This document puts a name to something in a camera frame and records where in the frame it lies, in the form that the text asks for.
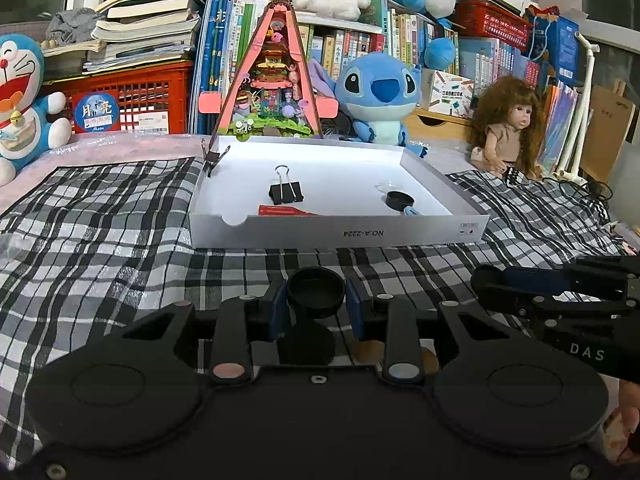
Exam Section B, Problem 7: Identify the black round cap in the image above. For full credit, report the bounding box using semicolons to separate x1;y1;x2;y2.
385;191;414;212
286;266;345;320

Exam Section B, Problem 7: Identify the person's right hand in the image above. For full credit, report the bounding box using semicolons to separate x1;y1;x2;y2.
602;375;640;465

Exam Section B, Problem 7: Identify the light blue plastic clip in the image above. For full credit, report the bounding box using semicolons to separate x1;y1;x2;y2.
404;206;420;216

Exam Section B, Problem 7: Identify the red plastic clip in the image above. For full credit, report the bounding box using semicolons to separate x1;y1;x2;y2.
258;205;314;217

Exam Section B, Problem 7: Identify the white desk lamp stand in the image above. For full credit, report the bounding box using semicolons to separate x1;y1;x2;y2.
554;32;600;185

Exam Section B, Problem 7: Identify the white cardboard box tray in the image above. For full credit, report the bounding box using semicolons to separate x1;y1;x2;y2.
189;136;489;249

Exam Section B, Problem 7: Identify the black binder clip in box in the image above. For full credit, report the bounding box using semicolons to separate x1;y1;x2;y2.
268;165;304;206

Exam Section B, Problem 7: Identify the black binder clip on box edge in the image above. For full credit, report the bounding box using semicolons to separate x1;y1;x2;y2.
202;136;230;178

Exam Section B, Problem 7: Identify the black white plaid cloth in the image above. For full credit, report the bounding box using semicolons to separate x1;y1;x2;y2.
1;158;623;467

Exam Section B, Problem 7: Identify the brown haired doll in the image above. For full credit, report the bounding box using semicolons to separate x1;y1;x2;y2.
470;76;544;180

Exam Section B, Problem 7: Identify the wooden drawer box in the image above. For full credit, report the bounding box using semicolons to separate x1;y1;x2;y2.
404;108;472;142

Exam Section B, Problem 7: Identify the blue Stitch plush toy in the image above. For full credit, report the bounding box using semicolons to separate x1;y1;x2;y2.
308;52;428;158

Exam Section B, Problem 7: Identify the pink triangular miniature house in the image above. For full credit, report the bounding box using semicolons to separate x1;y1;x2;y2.
198;0;337;142

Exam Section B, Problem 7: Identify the white patterned paper box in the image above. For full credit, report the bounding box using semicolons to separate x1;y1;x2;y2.
420;68;475;118

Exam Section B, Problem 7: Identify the red plastic crate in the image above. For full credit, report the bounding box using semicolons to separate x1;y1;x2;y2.
40;61;193;134

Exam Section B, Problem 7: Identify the Doraemon plush toy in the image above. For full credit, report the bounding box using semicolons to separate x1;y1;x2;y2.
0;34;72;185

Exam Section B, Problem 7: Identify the red basket upper right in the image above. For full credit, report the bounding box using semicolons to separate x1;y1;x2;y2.
452;0;530;51

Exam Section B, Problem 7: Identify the row of colourful books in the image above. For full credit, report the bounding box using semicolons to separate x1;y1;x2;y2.
188;0;582;172

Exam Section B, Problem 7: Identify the stack of books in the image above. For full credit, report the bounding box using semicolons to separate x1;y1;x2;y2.
41;0;213;79

